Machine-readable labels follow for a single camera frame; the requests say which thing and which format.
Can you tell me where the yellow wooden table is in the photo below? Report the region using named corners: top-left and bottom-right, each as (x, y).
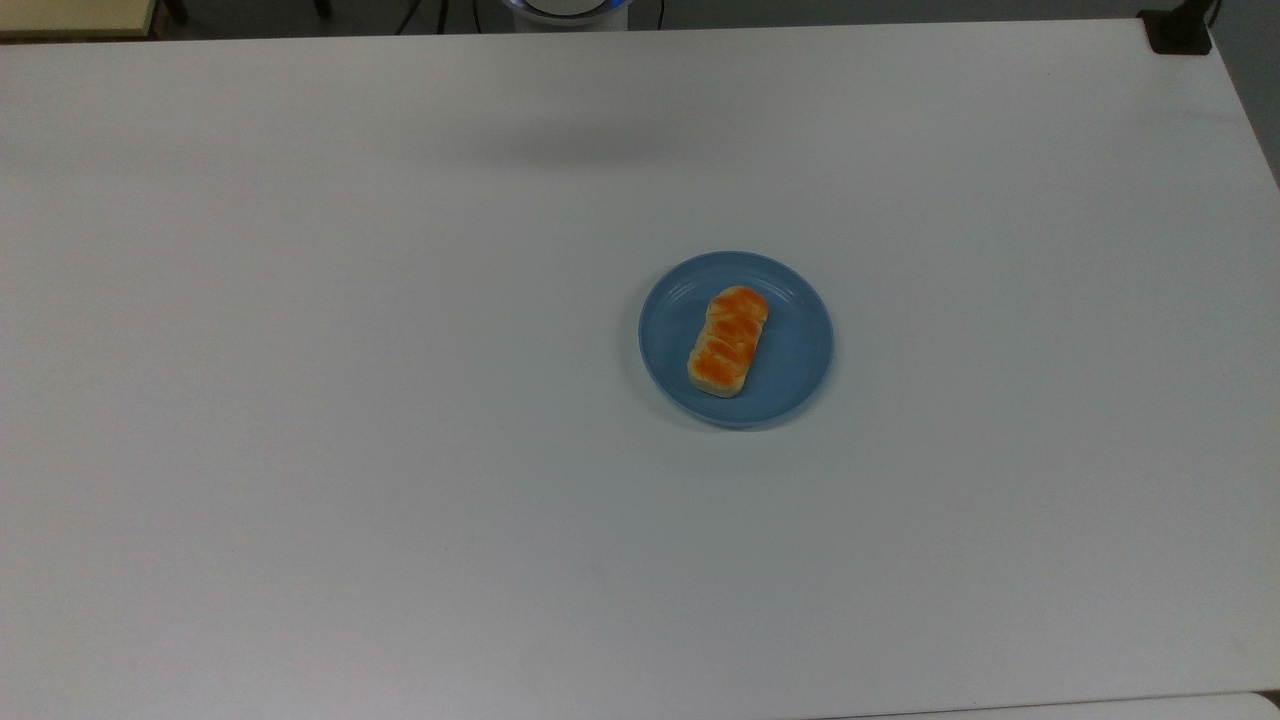
top-left (0, 0), bottom-right (162, 41)

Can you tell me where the blue round plate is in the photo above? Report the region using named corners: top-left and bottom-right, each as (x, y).
top-left (638, 251), bottom-right (835, 430)

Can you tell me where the black camera stand clamp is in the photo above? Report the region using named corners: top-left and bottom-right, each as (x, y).
top-left (1139, 0), bottom-right (1218, 56)

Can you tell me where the orange glazed bread roll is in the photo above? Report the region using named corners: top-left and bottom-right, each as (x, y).
top-left (687, 286), bottom-right (771, 399)

